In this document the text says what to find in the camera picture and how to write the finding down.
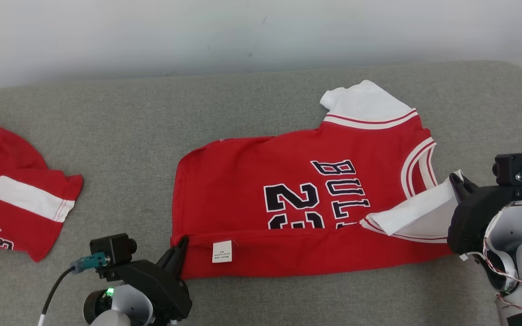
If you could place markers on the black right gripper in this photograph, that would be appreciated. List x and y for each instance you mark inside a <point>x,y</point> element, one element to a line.
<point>469,222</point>

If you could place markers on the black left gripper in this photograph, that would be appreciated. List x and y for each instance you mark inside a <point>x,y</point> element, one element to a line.
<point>161,290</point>

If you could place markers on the red bulls jersey white sleeves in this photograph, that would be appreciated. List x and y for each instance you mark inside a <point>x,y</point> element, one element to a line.
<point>234,181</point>

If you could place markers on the red shorts white stripe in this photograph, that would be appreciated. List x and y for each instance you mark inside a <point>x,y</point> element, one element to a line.
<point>12,154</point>

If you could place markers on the grey fabric sofa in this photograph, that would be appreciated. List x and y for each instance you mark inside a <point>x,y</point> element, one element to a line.
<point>129,136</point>

